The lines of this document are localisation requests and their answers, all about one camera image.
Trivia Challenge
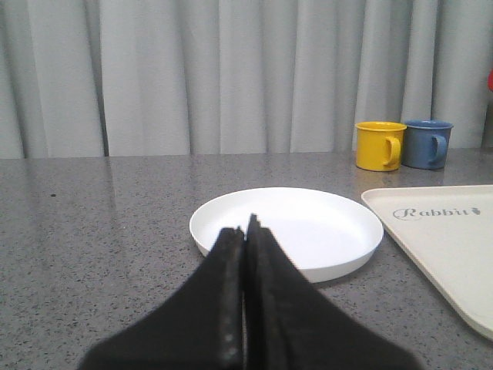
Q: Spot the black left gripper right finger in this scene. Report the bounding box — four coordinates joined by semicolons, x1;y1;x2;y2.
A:
244;215;421;369

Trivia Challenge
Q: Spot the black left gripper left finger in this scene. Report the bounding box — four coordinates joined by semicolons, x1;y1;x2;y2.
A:
79;228;244;369

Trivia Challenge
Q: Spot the white round plate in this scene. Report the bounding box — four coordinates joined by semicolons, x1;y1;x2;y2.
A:
189;187;384;283

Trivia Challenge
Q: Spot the cream rabbit print tray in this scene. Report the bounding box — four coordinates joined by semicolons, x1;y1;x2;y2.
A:
361;185;492;338

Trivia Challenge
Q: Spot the yellow mug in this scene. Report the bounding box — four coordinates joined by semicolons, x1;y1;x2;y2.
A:
355;121;407;172

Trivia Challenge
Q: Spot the blue mug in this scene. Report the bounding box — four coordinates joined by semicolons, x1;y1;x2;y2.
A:
401;119;454;170

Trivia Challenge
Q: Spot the grey curtain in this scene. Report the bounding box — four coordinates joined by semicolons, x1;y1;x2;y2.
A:
1;1;492;159

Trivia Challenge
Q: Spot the red mug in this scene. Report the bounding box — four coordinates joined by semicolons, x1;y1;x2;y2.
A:
487;69;493;91

